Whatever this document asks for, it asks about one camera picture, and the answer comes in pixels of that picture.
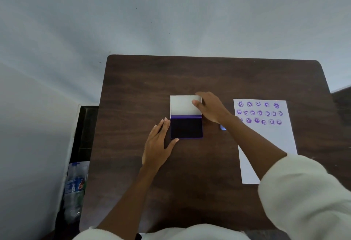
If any person's left hand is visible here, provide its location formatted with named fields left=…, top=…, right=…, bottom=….
left=142, top=117, right=180, bottom=169

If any person's right hand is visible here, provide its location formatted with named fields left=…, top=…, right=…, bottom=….
left=192, top=91, right=234, bottom=125

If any purple ink pad with lid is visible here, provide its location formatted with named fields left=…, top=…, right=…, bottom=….
left=170, top=95, right=204, bottom=139

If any person's right forearm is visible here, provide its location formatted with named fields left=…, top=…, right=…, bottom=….
left=220, top=115, right=288, bottom=180

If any person's left forearm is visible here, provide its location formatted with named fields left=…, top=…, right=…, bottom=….
left=95, top=164, right=163, bottom=235

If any white paper with purple stamps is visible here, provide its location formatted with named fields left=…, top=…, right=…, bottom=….
left=233, top=99, right=298, bottom=185

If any clear bottle with blue label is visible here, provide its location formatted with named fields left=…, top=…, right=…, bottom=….
left=64, top=175, right=84, bottom=221

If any clear plastic bag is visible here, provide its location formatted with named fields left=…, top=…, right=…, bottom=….
left=63, top=161, right=90, bottom=224

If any white fleece sweater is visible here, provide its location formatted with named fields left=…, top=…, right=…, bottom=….
left=72, top=153, right=351, bottom=240

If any dark wooden furniture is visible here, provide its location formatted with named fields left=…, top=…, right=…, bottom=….
left=330, top=86, right=351, bottom=191

